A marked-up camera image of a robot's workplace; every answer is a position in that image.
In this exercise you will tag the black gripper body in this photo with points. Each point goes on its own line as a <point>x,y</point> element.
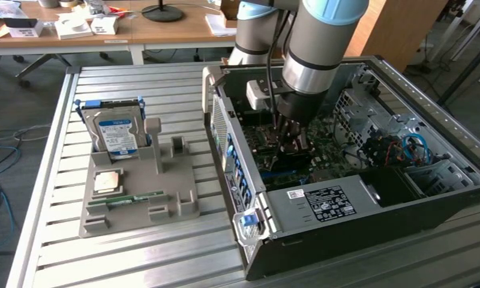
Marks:
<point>301,108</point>

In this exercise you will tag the green graphics card black cooler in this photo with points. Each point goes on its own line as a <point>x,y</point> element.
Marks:
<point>292,163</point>

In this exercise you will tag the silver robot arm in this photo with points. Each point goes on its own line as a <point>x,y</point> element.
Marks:
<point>316,45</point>

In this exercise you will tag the metal CPU socket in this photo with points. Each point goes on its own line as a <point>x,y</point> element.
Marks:
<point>265,135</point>

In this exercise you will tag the green motherboard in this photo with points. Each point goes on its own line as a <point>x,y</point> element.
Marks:
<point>332,159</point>

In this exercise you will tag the blue expansion slot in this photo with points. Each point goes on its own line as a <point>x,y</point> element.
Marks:
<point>281,174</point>

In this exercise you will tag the silver chipset heatsink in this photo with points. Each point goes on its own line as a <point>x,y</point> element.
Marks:
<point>321,176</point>

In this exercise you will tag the grey power supply unit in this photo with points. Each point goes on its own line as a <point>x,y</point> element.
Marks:
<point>296,204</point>

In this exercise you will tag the white paper stack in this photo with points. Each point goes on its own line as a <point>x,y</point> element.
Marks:
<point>219,25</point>

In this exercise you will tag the wooden cabinet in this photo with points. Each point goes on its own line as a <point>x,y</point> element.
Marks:
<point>400,33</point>

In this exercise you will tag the blue plastic case latch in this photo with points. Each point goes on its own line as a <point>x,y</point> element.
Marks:
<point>248,221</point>

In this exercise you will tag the wooden desk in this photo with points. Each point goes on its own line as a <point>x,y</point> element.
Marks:
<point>163,33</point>

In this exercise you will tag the open black PC case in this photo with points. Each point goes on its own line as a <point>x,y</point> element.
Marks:
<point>344,240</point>

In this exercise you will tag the grey plastic parts rack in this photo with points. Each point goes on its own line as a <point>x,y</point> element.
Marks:
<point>143,180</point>

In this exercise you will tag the black round lamp base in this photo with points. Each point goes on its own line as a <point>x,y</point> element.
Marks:
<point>161,13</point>

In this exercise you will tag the hard disk in blue caddy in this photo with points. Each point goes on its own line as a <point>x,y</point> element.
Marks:
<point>113,135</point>

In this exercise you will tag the green RAM stick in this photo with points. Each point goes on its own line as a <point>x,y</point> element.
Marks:
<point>127,198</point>

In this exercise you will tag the silver CPU chip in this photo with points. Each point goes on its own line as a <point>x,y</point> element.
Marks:
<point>105,181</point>

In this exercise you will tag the small white carton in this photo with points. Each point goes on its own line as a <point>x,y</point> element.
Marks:
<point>103,26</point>

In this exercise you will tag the white box with tape roll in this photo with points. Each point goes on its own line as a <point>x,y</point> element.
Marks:
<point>73,28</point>

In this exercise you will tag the black chair base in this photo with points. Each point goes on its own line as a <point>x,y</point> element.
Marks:
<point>43,64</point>

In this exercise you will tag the white box with black lid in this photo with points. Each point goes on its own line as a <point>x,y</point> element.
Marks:
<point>23,30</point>

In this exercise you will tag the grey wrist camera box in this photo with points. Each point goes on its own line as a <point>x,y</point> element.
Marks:
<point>257,96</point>

